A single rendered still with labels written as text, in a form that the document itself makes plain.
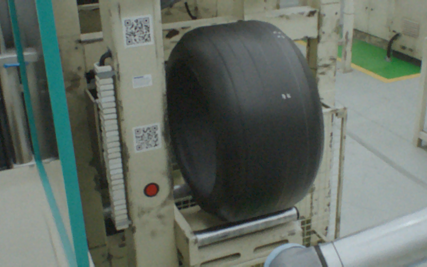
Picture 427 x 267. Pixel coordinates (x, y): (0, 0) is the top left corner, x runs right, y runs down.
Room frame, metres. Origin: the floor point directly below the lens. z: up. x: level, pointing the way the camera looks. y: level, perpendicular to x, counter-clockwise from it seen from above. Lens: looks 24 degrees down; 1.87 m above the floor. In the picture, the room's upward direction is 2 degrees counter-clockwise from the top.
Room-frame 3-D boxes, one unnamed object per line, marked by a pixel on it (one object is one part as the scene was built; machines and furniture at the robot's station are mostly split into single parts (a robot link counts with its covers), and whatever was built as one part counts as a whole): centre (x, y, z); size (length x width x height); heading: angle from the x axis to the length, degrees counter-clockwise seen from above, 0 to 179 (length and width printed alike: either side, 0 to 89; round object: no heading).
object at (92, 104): (1.88, 0.34, 1.05); 0.20 x 0.15 x 0.30; 113
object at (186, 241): (1.54, 0.16, 0.90); 0.40 x 0.03 x 0.10; 23
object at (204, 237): (1.48, -0.06, 0.90); 0.35 x 0.05 x 0.05; 113
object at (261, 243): (1.48, -0.06, 0.83); 0.36 x 0.09 x 0.06; 113
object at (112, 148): (1.43, 0.29, 1.19); 0.05 x 0.04 x 0.48; 23
